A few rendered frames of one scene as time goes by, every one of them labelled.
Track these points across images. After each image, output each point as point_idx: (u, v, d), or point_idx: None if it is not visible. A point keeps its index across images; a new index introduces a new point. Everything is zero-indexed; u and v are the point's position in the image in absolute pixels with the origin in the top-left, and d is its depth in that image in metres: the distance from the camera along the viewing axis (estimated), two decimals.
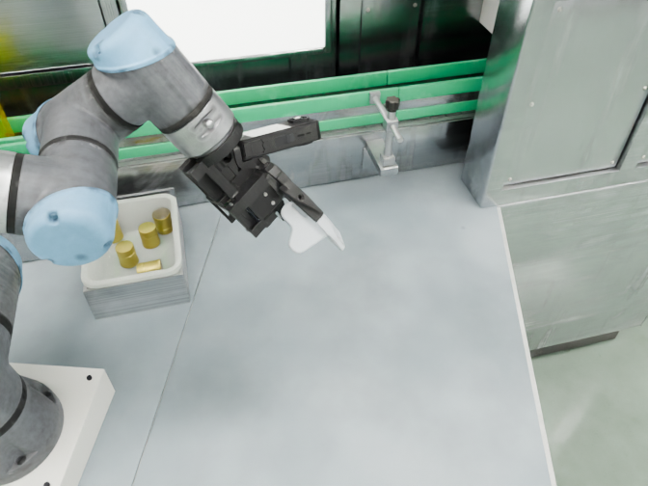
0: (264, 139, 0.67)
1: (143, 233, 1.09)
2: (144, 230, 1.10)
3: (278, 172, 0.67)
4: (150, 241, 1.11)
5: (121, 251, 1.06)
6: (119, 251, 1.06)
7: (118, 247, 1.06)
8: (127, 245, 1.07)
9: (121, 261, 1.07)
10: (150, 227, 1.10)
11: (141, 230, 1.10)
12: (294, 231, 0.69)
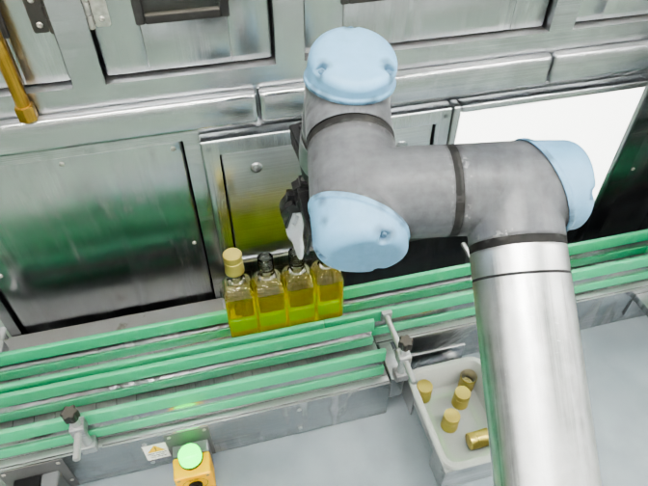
0: None
1: (462, 399, 1.18)
2: (462, 396, 1.18)
3: None
4: (465, 404, 1.19)
5: (453, 421, 1.14)
6: (449, 420, 1.14)
7: (446, 417, 1.15)
8: (455, 414, 1.15)
9: (448, 428, 1.16)
10: (467, 391, 1.19)
11: (460, 396, 1.18)
12: None
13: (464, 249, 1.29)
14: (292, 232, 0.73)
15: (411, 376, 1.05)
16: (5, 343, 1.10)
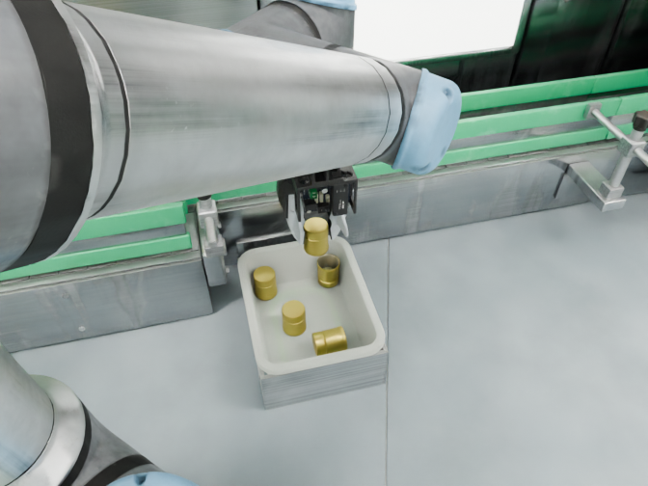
0: None
1: (312, 234, 0.76)
2: (313, 230, 0.76)
3: None
4: (320, 245, 0.77)
5: (293, 316, 0.80)
6: (287, 315, 0.80)
7: (285, 310, 0.81)
8: (297, 307, 0.81)
9: (289, 328, 0.82)
10: (321, 225, 0.77)
11: (310, 230, 0.76)
12: (344, 216, 0.72)
13: None
14: (293, 223, 0.74)
15: (209, 235, 0.71)
16: None
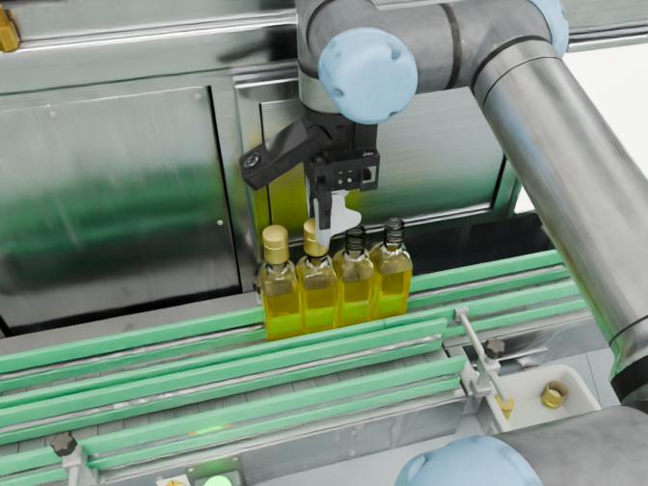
0: (293, 124, 0.67)
1: None
2: None
3: None
4: None
5: None
6: None
7: None
8: None
9: None
10: (315, 221, 0.77)
11: None
12: None
13: (545, 232, 1.06)
14: (332, 226, 0.73)
15: (501, 391, 0.82)
16: None
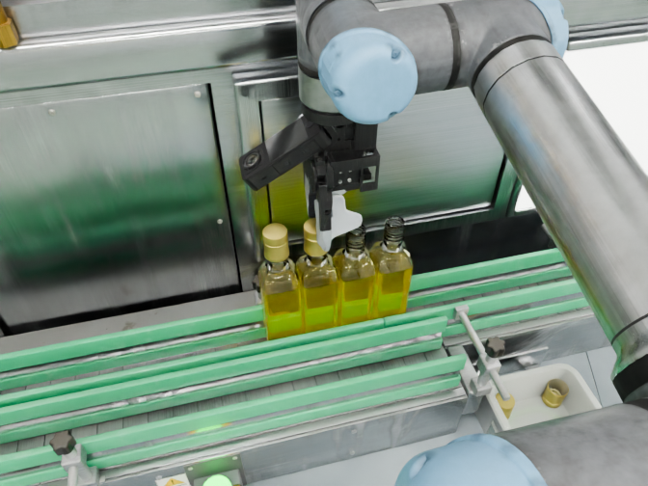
0: (293, 124, 0.67)
1: None
2: None
3: None
4: None
5: None
6: None
7: None
8: None
9: None
10: (315, 221, 0.77)
11: None
12: None
13: (546, 231, 1.06)
14: (333, 228, 0.73)
15: (502, 390, 0.81)
16: None
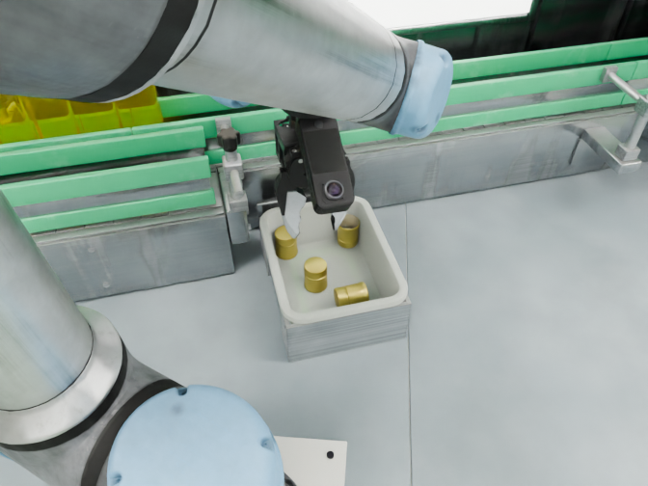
0: (302, 144, 0.64)
1: None
2: None
3: (285, 161, 0.68)
4: None
5: (315, 272, 0.81)
6: (310, 271, 0.81)
7: (308, 265, 0.82)
8: (319, 262, 0.82)
9: (311, 283, 0.83)
10: None
11: None
12: None
13: None
14: None
15: (235, 185, 0.72)
16: None
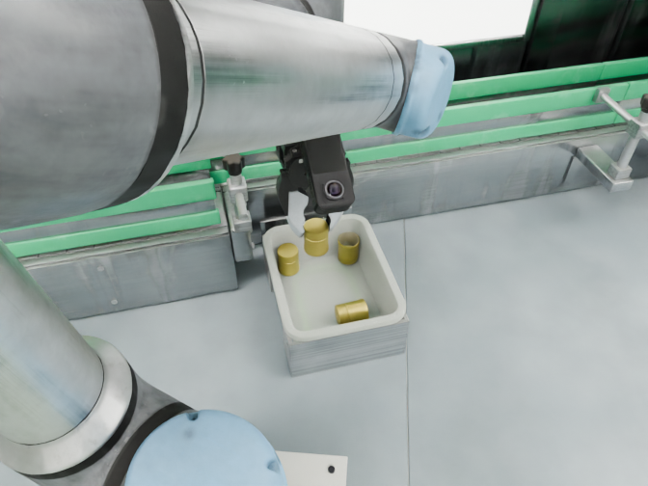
0: (303, 144, 0.64)
1: None
2: None
3: (285, 161, 0.68)
4: None
5: (315, 232, 0.76)
6: (310, 231, 0.76)
7: (308, 227, 0.77)
8: (320, 224, 0.77)
9: (311, 247, 0.78)
10: None
11: None
12: None
13: None
14: None
15: (240, 208, 0.74)
16: None
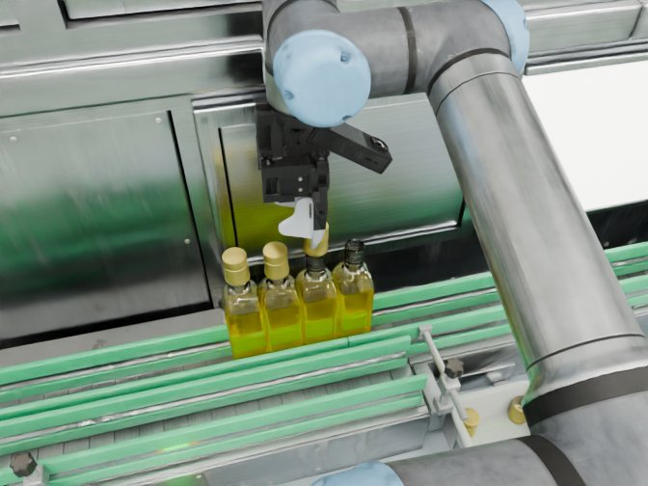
0: (337, 139, 0.65)
1: (286, 252, 0.78)
2: (283, 250, 0.78)
3: (324, 173, 0.66)
4: (286, 257, 0.80)
5: (326, 226, 0.77)
6: (324, 229, 0.76)
7: None
8: None
9: (327, 242, 0.78)
10: (275, 245, 0.79)
11: (283, 254, 0.78)
12: (293, 220, 0.71)
13: None
14: (302, 197, 0.77)
15: (461, 410, 0.83)
16: None
